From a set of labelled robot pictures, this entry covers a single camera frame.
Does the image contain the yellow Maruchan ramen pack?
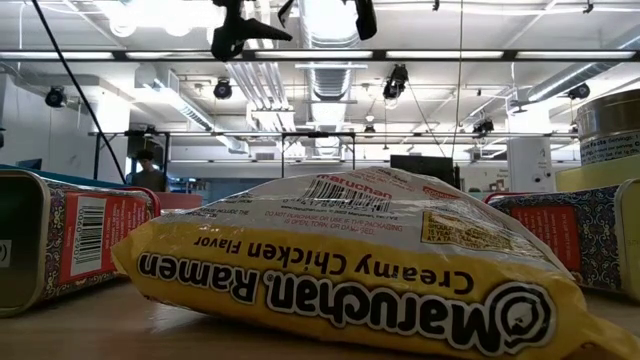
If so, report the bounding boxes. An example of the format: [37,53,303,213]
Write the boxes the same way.
[110,166,640,360]

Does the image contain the round silver can white label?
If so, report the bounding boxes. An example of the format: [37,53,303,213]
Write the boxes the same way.
[573,89,640,166]

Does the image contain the person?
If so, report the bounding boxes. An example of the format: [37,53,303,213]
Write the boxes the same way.
[130,148,169,194]

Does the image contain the pink plastic bowl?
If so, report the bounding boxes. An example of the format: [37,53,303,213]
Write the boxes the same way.
[155,192,204,211]

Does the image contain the white square pillar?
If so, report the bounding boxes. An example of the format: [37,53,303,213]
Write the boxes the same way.
[506,136,554,195]

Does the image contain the patterned red-lidded tin with barcode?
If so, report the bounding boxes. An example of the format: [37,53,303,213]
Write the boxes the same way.
[0,169,163,319]

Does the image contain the yellow plastic tray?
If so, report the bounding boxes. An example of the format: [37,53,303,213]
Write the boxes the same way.
[554,154,640,193]

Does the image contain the silver ceiling air duct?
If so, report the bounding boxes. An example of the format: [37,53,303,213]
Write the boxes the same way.
[298,0,370,101]

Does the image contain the distant black rig frame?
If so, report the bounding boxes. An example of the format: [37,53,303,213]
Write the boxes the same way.
[279,130,357,180]
[89,129,172,192]

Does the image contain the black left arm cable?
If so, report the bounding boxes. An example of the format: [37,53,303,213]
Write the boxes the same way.
[29,0,127,185]

